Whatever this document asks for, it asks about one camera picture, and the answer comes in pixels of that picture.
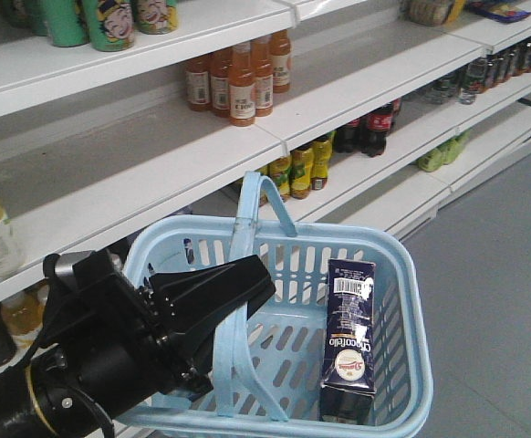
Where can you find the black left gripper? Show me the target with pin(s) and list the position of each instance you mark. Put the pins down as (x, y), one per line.
(124, 343)

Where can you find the light blue plastic basket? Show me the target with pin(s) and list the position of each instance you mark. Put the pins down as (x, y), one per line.
(280, 372)

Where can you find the dark blue Chocofello cookie box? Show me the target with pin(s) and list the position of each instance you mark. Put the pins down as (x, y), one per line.
(350, 333)

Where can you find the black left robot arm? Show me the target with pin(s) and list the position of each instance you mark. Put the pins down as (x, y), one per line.
(35, 402)

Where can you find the orange juice bottle front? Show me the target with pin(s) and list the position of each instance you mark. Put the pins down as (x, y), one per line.
(241, 79)

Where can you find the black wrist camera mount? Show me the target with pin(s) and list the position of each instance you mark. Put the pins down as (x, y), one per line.
(70, 273)

